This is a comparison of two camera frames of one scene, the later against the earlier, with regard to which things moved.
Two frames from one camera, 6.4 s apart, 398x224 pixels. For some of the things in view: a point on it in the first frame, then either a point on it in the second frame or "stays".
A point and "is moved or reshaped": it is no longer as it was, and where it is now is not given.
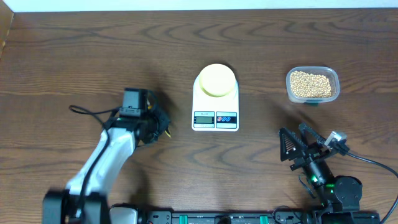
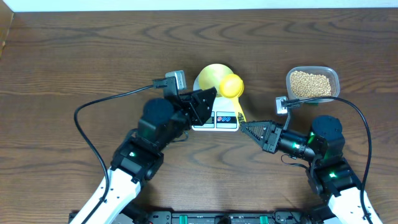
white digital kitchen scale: (211, 113) stays
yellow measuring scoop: (168, 135) is moved or reshaped
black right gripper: (315, 154) to (268, 142)
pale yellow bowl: (217, 80) stays
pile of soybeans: (309, 85) stays
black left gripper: (163, 123) to (191, 105)
